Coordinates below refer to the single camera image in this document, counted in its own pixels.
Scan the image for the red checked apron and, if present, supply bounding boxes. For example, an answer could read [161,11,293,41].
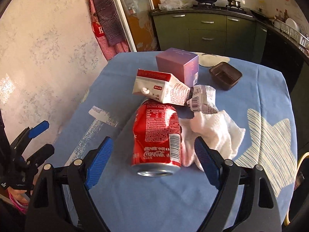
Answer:
[87,0,130,61]

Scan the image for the black dishwasher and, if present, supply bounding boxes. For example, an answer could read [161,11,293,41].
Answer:
[256,22,305,92]

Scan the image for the brown plastic tray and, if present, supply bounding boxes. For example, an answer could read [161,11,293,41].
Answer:
[209,62,243,91]

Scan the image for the gas stove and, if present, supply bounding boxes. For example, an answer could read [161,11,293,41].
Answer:
[193,2,247,12]

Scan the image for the yellow-rimmed dark trash bin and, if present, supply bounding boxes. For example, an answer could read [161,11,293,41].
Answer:
[284,152,309,226]

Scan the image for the person's left hand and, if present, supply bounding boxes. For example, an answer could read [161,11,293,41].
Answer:
[11,189,31,202]

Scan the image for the white paper tissue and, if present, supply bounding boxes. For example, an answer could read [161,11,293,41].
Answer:
[180,110,246,172]

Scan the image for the clear plastic bags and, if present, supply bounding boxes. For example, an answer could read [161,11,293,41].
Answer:
[158,0,194,10]

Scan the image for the row of white plates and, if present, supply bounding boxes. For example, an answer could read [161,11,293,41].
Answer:
[285,17,301,33]

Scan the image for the red white milk carton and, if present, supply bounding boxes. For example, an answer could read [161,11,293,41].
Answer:
[132,69,192,106]

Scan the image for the printed wrapper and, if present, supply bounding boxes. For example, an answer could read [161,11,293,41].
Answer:
[185,84,219,115]

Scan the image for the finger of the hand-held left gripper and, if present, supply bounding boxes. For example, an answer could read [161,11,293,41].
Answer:
[10,120,50,150]
[26,144,55,168]

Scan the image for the green drawer cabinets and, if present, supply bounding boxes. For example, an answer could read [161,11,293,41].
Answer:
[152,11,257,56]

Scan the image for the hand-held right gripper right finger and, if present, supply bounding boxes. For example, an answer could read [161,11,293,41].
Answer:
[194,136,283,232]

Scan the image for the pink purple cardboard box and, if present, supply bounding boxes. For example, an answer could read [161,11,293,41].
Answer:
[156,48,200,86]

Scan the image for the red soda can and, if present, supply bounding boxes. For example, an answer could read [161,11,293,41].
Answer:
[132,99,182,176]

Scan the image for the white dish rack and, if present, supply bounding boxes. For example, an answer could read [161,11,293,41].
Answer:
[272,19,309,47]

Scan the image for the frosted glass sliding door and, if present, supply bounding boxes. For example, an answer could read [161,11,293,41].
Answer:
[108,0,160,53]

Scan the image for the blue star-print tablecloth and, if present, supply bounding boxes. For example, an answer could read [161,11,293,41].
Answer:
[52,51,298,232]

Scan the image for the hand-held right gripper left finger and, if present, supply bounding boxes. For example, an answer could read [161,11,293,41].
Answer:
[24,136,114,232]

